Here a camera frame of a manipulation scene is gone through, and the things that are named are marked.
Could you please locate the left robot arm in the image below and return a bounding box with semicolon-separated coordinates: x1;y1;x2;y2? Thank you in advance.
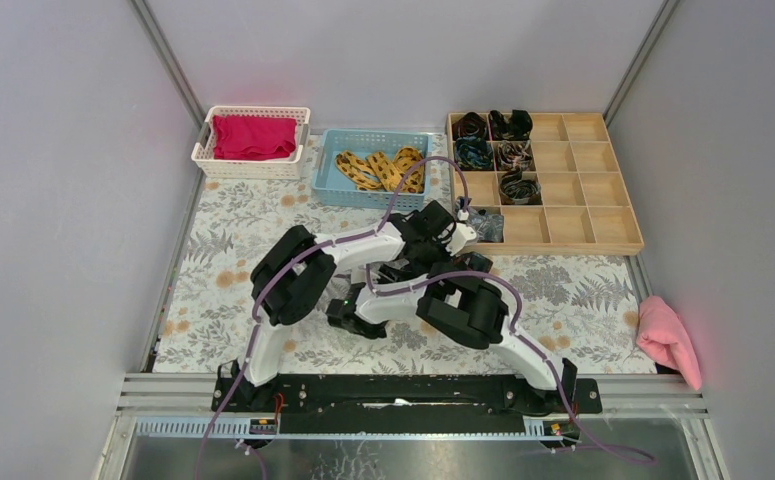
234;201;478;411

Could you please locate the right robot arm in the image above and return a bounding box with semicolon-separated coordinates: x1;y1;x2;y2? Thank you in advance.
326;257;577;412

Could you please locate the grey leaf pattern tie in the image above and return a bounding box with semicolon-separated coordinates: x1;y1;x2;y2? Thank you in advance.
455;196;504;243

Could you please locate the yellow insect pattern tie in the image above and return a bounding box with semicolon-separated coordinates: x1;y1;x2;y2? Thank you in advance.
334;146;425;194

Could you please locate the light blue plastic basket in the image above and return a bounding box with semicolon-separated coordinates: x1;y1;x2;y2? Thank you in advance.
312;129;433;210

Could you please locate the blue floral rolled tie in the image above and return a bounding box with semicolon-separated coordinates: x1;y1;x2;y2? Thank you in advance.
454;137;494;171

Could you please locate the dark grey rolled tie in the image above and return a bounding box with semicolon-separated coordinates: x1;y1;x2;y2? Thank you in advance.
498;170;542;206

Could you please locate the brown paisley rolled tie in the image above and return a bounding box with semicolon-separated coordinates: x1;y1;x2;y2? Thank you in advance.
494;140;535;171

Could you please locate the dark red rolled tie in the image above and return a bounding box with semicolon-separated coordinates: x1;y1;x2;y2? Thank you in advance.
452;112;490;141

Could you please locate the wooden compartment organizer tray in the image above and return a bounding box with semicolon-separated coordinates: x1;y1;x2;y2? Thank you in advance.
446;111;644;255

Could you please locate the black floral rolled tie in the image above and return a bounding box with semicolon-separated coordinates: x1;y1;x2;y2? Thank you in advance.
488;109;534;141

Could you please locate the white plastic basket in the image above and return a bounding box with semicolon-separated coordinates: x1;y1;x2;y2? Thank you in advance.
192;106;310;180

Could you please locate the magenta cloth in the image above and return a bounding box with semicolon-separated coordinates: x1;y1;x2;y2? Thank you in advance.
213;115;297;161

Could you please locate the pink cloth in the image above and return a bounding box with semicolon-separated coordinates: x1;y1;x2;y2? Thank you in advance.
636;295;703;391

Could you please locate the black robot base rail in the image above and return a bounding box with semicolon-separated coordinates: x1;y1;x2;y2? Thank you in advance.
211;373;567;435

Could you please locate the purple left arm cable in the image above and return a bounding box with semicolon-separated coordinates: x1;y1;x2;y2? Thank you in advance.
191;156;473;480

